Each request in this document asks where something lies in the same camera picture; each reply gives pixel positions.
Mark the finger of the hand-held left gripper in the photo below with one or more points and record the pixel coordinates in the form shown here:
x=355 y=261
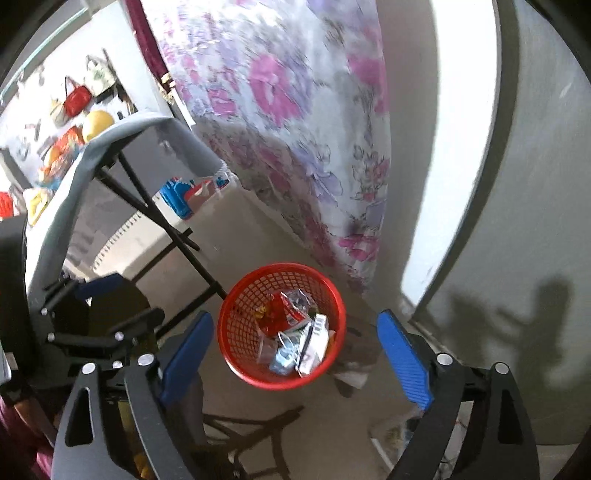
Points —
x=104 y=282
x=106 y=341

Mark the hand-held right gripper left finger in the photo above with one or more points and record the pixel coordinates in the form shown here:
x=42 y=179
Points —
x=187 y=355

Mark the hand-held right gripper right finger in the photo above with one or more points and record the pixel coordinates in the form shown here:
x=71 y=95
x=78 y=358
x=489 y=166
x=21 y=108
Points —
x=404 y=360

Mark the red plastic waste basket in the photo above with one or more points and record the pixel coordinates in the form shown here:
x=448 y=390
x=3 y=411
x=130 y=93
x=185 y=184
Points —
x=240 y=295

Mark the light blue wrapper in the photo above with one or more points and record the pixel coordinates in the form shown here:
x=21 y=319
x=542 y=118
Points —
x=281 y=360

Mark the red white carton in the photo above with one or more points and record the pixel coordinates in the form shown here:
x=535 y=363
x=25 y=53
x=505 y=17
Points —
x=277 y=316

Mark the clear plastic wrapper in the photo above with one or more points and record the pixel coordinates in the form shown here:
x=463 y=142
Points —
x=298 y=300

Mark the person's left forearm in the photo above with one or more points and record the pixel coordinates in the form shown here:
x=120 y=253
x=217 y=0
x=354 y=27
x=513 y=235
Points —
x=9 y=420

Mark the light blue tablecloth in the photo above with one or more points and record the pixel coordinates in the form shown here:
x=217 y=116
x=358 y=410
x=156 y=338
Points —
x=55 y=212

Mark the yellow plastic bag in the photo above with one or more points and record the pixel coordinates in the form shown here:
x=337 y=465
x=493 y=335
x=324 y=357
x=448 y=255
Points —
x=39 y=203

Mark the blue plastic stool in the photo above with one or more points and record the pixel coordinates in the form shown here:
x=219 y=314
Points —
x=178 y=198

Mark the orange red gift box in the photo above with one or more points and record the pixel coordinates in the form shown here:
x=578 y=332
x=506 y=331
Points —
x=69 y=138

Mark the yellow pomelo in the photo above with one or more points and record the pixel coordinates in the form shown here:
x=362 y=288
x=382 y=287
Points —
x=98 y=125

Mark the beige handbag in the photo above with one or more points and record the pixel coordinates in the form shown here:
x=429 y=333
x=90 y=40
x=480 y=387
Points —
x=57 y=115

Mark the red handbag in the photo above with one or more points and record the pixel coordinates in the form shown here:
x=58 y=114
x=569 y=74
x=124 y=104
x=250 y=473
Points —
x=77 y=102

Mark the white tote bag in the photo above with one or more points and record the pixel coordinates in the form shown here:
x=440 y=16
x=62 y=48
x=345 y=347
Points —
x=99 y=78

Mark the maroon curtain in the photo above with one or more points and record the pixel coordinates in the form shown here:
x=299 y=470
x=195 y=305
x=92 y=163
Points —
x=145 y=41

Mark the pink floral sheet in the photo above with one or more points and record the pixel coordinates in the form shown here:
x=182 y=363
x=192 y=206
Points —
x=286 y=115

